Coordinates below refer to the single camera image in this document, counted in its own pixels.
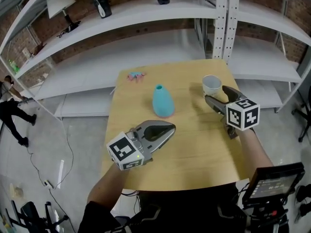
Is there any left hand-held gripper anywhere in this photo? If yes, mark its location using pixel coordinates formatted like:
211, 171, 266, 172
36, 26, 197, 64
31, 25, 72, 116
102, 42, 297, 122
106, 119, 176, 171

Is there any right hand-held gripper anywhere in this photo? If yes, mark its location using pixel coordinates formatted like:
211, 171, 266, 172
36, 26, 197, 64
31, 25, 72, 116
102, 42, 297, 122
204, 85, 261, 140

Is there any white paper cup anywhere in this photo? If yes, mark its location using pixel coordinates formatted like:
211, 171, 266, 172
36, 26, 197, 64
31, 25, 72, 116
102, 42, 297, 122
202, 74, 223, 98

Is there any teal vase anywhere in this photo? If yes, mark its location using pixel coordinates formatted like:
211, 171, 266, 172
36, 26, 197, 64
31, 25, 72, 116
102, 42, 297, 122
152, 83, 176, 119

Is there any person's left forearm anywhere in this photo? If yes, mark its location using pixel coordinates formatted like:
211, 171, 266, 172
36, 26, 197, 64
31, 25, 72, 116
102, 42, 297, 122
86, 163, 137, 214

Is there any person's right forearm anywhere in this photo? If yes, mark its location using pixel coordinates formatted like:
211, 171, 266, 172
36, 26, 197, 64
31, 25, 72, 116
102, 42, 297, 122
239, 128, 275, 187

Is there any dark bottle with white label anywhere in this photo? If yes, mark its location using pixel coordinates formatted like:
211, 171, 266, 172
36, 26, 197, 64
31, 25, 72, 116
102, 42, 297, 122
92, 0, 113, 19

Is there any green plastic bottle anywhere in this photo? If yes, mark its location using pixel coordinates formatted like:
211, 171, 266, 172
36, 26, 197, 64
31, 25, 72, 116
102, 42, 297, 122
8, 59, 20, 73

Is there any short white shelving rack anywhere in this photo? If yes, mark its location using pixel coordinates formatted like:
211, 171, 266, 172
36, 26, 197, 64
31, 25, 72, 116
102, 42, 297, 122
213, 0, 311, 114

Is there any small pink blue toy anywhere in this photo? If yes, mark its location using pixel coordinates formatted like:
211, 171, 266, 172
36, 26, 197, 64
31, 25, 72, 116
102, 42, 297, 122
127, 71, 147, 83

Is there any person's black shirt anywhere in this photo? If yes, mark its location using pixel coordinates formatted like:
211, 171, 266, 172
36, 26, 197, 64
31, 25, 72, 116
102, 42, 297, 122
77, 183, 290, 233

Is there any black chest monitor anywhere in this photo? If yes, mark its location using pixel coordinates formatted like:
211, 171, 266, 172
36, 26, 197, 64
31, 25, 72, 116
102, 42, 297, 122
242, 162, 306, 207

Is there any long white shelving rack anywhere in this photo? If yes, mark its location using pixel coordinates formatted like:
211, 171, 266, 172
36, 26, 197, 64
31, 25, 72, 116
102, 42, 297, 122
0, 0, 229, 121

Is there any white shade table lamp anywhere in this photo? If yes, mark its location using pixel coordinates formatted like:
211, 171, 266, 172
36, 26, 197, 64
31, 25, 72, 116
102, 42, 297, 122
46, 0, 82, 33

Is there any white power cable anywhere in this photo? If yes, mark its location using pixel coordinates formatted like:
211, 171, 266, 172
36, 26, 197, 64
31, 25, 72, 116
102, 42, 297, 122
52, 119, 74, 190

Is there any black monitor mount rig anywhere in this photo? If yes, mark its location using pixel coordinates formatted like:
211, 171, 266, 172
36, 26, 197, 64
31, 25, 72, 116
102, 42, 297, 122
242, 202, 290, 233

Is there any black floor cable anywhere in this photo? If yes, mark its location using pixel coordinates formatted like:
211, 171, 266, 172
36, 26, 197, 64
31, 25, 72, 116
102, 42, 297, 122
25, 144, 81, 233

